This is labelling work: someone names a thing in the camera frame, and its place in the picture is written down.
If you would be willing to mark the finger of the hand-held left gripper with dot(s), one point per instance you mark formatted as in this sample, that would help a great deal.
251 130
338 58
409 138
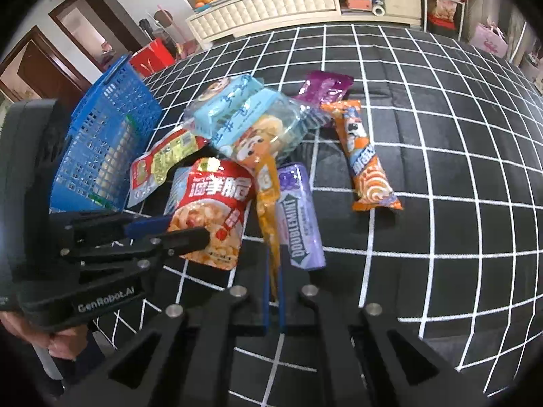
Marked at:
186 241
148 225

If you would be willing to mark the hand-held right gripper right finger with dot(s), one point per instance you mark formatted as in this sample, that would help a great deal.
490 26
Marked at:
284 309

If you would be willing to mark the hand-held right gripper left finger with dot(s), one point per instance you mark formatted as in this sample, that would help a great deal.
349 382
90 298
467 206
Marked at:
267 301

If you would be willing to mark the red snack pouch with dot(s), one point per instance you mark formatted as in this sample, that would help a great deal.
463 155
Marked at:
212 203

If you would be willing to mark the yellow-orange snack pouch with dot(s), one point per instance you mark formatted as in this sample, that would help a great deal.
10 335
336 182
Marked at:
267 220

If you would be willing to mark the blue plastic basket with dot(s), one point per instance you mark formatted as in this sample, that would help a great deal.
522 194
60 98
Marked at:
106 110

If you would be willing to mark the light blue clear snack bag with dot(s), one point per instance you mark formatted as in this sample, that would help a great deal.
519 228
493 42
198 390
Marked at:
271 127
225 93

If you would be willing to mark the orange roll cake packet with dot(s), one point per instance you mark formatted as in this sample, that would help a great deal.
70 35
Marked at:
360 157

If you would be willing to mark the person's left hand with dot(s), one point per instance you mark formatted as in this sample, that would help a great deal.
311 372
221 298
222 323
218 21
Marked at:
63 341

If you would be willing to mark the red and green snack packet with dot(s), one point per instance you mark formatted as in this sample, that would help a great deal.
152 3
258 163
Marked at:
148 165

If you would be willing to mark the beige cracker packet green label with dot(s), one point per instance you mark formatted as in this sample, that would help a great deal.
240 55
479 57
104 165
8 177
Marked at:
111 165

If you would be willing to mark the purple gum packet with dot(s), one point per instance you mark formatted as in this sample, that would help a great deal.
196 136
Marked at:
297 220

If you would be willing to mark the dark wooden door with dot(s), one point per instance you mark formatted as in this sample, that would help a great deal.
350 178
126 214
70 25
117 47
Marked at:
42 63

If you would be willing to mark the red bag on floor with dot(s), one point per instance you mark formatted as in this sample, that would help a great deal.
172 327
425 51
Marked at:
152 57

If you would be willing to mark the black white-grid mat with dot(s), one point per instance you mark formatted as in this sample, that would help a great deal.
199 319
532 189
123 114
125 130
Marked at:
445 178

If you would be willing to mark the purple snack packet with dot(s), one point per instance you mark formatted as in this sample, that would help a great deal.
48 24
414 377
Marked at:
326 87

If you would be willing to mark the bunch of oranges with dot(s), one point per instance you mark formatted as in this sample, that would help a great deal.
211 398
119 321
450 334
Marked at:
205 1

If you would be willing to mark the cream TV cabinet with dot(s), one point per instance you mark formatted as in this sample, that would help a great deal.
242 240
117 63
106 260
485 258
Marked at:
275 4

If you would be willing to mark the orange flat box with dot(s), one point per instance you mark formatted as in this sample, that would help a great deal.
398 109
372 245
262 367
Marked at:
356 4

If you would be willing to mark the white tape roll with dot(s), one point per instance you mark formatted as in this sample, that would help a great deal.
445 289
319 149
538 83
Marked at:
377 9

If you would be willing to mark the pink gift bag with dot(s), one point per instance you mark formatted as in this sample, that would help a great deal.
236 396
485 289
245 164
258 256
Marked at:
488 40

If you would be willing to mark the dark wooden door frame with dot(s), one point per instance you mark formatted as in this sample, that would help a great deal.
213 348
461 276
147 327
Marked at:
65 27

